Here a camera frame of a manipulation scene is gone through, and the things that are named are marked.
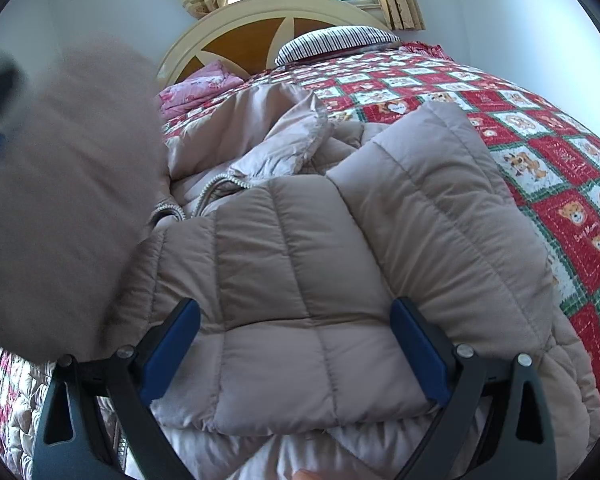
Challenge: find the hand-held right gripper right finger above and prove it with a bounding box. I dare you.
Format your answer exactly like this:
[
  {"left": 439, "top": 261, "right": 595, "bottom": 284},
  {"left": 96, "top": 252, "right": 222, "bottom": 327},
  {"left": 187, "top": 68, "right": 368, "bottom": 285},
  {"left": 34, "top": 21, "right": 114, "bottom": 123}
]
[{"left": 390, "top": 297, "right": 558, "bottom": 480}]

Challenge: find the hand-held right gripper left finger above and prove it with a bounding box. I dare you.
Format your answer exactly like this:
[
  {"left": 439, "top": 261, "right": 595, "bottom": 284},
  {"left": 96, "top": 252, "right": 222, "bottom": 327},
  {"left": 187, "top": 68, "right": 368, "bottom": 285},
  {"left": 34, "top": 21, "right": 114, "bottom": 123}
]
[{"left": 32, "top": 297, "right": 201, "bottom": 480}]

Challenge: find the beige puffer jacket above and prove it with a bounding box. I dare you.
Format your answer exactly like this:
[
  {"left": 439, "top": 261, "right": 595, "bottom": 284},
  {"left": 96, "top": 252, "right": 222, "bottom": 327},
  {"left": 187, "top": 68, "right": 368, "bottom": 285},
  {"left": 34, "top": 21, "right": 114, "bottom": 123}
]
[{"left": 0, "top": 35, "right": 600, "bottom": 480}]

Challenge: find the pink folded blanket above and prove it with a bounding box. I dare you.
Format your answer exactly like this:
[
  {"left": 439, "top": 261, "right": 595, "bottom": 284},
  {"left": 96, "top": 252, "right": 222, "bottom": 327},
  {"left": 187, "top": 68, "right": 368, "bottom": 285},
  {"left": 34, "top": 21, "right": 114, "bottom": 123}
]
[{"left": 157, "top": 60, "right": 246, "bottom": 121}]

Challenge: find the red patchwork bear quilt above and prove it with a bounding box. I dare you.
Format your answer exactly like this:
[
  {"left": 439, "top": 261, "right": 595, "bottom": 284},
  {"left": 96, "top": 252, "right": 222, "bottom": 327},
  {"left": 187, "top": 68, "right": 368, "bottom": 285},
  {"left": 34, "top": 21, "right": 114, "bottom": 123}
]
[{"left": 0, "top": 42, "right": 600, "bottom": 480}]

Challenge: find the cream and wood headboard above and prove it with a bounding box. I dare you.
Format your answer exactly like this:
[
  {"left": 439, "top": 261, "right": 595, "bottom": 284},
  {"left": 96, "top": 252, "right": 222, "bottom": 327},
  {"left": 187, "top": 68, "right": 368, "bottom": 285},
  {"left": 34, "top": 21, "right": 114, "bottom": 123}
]
[{"left": 155, "top": 0, "right": 396, "bottom": 93}]

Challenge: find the red patterned cloth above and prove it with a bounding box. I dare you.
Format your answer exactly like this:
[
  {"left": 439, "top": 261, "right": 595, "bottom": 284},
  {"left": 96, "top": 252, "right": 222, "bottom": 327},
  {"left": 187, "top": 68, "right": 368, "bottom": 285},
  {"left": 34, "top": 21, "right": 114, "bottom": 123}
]
[{"left": 397, "top": 40, "right": 443, "bottom": 58}]

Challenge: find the striped pillow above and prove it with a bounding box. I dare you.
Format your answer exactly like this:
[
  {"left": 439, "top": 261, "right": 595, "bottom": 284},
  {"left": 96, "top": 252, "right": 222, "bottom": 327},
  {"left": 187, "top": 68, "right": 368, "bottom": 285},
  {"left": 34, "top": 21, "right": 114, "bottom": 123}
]
[{"left": 274, "top": 25, "right": 402, "bottom": 67}]

